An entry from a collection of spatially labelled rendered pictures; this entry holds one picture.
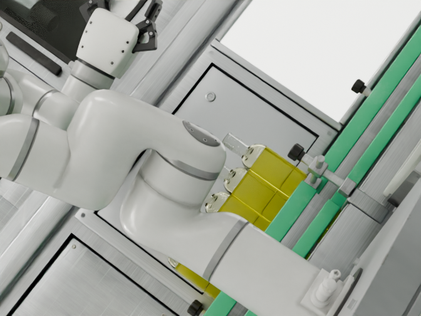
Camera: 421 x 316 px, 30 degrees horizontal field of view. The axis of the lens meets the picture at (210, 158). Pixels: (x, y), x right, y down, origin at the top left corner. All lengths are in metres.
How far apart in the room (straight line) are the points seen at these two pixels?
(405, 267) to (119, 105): 0.39
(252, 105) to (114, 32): 0.39
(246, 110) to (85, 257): 0.46
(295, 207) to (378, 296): 0.55
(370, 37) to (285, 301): 0.88
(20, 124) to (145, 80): 0.75
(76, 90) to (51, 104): 0.08
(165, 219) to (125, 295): 0.64
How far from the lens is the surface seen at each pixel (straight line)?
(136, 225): 1.02
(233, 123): 1.66
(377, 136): 1.49
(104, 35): 1.42
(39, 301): 1.68
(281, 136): 1.65
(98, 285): 1.65
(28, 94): 1.37
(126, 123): 0.95
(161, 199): 1.00
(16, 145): 0.98
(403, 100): 1.53
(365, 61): 1.72
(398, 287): 0.84
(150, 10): 1.41
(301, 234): 1.34
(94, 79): 1.41
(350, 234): 1.33
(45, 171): 0.98
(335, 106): 1.68
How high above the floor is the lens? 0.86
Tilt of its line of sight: 11 degrees up
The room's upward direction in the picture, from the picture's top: 55 degrees counter-clockwise
